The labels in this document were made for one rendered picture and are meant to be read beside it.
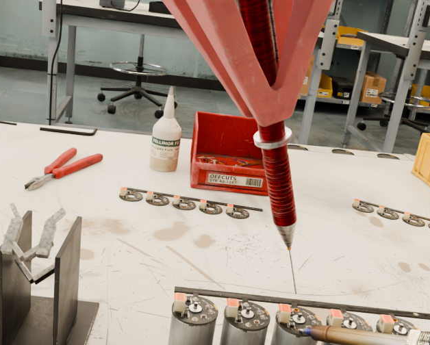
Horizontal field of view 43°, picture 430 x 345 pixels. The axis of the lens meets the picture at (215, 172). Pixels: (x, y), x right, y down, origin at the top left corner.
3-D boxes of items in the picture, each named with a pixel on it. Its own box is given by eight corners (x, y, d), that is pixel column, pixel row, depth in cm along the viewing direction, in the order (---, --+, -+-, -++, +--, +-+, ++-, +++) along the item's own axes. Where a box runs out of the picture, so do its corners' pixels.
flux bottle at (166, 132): (148, 170, 64) (157, 87, 60) (149, 161, 67) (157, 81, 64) (177, 173, 64) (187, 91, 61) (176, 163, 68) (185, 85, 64)
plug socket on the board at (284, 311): (293, 324, 29) (296, 313, 28) (277, 322, 29) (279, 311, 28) (291, 315, 29) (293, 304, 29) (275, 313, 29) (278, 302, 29)
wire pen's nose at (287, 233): (272, 244, 26) (268, 218, 25) (292, 235, 26) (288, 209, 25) (285, 256, 25) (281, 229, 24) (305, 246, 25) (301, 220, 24)
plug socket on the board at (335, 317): (345, 329, 29) (348, 318, 29) (329, 327, 29) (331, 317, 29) (342, 320, 30) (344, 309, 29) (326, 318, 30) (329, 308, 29)
